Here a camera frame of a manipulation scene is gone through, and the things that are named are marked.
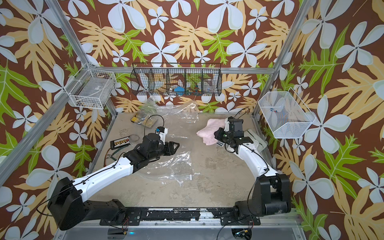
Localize white folded towel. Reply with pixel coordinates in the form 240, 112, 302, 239
245, 129, 268, 152

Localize black wire basket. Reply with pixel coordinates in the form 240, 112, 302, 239
129, 63, 223, 96

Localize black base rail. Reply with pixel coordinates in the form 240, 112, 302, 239
100, 207, 261, 227

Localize pink towel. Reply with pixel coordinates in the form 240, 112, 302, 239
197, 119, 228, 146

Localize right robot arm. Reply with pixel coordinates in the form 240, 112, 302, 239
214, 117, 291, 219

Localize white mesh basket right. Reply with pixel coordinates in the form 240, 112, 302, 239
258, 88, 316, 139

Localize white wire basket left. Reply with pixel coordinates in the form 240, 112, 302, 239
66, 67, 117, 110

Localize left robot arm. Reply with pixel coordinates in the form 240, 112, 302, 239
48, 127, 180, 231

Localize green handled pliers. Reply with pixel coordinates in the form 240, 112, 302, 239
103, 150, 119, 167

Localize clear plastic vacuum bag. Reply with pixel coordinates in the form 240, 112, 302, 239
138, 101, 200, 182

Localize yellow black screwdriver bit case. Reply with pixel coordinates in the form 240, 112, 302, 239
131, 111, 158, 128

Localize black parallel charging board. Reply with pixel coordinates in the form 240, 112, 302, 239
110, 137, 130, 150

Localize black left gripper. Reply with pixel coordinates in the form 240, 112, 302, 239
147, 141, 180, 162

